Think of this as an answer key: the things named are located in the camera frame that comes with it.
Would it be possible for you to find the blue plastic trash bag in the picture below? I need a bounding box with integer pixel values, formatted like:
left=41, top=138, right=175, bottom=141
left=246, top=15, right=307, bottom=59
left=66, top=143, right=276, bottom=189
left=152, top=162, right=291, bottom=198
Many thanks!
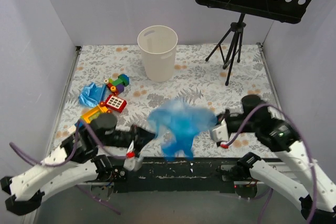
left=147, top=99, right=218, bottom=161

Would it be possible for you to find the blue bag piece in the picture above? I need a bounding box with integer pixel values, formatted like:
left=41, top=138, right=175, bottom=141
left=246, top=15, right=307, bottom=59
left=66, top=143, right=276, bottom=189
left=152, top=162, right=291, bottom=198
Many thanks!
left=79, top=82, right=107, bottom=108

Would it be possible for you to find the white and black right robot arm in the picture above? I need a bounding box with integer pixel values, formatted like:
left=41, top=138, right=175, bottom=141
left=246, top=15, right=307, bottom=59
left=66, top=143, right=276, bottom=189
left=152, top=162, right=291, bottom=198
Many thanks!
left=211, top=95, right=335, bottom=223

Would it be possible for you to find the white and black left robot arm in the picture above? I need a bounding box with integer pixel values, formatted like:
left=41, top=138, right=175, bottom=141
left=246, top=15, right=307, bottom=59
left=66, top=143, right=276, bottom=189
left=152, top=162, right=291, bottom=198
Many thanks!
left=1, top=113, right=155, bottom=216

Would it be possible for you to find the white cylindrical trash bin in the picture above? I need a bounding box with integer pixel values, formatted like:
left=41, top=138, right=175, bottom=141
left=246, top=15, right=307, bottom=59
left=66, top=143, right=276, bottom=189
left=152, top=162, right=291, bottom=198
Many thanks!
left=137, top=25, right=178, bottom=82

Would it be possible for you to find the red toy phone block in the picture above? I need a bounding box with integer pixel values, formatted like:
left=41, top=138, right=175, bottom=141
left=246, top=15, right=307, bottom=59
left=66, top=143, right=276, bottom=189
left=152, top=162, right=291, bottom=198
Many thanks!
left=105, top=94, right=127, bottom=113

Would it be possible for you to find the colourful toy block pile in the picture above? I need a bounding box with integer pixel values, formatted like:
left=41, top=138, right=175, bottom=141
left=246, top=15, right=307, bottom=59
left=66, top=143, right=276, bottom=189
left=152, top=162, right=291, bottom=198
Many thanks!
left=79, top=74, right=130, bottom=123

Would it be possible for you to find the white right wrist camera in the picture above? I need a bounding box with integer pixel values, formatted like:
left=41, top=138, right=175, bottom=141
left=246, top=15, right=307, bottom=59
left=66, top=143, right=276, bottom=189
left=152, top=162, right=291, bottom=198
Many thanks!
left=210, top=119, right=229, bottom=149

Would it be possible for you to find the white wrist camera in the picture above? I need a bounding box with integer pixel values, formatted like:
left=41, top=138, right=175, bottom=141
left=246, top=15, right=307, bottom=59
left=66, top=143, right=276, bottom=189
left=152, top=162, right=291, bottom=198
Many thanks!
left=123, top=141, right=144, bottom=172
left=210, top=119, right=229, bottom=149

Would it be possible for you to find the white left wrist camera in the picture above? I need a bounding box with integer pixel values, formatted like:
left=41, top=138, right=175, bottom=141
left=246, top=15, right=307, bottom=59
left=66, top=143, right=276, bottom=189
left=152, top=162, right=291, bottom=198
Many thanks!
left=123, top=141, right=144, bottom=172

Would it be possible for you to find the black scratched base plate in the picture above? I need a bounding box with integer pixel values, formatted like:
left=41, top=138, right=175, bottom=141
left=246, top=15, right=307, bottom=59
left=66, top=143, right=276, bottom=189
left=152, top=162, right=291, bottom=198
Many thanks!
left=81, top=155, right=270, bottom=193

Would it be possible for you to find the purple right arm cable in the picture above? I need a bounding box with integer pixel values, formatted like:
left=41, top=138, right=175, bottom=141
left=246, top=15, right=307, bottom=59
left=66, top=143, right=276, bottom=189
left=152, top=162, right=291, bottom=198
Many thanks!
left=225, top=103, right=320, bottom=224

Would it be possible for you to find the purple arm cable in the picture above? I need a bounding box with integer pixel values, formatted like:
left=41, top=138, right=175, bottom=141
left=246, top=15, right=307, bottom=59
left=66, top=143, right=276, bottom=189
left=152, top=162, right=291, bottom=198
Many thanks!
left=225, top=103, right=320, bottom=224
left=9, top=120, right=132, bottom=216

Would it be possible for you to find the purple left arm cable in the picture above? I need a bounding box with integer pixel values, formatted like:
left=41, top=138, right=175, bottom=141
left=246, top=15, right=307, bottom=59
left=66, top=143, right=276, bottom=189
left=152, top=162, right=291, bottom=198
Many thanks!
left=9, top=120, right=132, bottom=216

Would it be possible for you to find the aluminium rail frame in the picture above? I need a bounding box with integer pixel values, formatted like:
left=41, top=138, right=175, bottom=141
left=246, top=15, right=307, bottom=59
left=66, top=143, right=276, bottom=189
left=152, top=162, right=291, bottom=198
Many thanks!
left=20, top=45, right=329, bottom=224

